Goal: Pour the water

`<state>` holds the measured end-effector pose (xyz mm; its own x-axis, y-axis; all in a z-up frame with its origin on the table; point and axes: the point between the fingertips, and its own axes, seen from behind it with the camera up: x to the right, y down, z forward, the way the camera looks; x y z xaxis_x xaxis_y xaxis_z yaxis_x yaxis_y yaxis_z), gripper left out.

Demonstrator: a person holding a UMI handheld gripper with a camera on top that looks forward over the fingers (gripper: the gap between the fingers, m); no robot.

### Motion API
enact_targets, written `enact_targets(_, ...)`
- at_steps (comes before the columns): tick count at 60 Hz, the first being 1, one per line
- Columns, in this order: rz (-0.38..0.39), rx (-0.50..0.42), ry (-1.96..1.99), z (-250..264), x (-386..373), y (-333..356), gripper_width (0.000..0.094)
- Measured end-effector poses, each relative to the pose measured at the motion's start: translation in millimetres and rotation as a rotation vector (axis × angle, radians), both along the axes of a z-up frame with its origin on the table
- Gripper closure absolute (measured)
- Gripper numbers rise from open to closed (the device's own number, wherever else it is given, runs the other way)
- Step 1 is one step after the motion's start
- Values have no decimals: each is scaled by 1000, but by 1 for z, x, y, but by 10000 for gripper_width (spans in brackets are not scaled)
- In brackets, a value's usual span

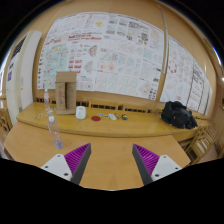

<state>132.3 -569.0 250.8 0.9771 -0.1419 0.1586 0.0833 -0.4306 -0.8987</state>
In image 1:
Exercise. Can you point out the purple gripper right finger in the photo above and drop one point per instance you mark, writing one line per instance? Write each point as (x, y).
(151, 166)

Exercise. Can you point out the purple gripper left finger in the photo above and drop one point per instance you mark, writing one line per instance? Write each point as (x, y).
(71, 166)

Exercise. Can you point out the clear plastic water bottle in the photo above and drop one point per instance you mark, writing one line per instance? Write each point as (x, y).
(55, 133)

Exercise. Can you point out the water bottle with red label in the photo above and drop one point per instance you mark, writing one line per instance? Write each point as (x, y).
(46, 100)

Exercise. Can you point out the red round coaster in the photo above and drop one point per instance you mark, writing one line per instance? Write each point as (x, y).
(95, 118)

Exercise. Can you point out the white cup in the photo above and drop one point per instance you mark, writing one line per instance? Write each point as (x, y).
(80, 112)

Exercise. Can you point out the wooden chair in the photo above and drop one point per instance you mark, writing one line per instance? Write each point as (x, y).
(201, 144)

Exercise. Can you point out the small dark round object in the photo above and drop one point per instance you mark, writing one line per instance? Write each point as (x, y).
(124, 117)

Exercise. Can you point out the black backpack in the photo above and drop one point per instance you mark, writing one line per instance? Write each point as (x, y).
(176, 114)

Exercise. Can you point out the brown cardboard stand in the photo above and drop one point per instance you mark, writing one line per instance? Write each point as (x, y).
(65, 92)

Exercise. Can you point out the white door panel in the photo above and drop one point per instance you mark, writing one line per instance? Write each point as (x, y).
(19, 93)

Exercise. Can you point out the right wall poster sheet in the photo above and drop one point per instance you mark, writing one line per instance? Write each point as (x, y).
(185, 80)

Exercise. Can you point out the large wall poster sheet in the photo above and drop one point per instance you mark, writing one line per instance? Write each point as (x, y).
(110, 53)

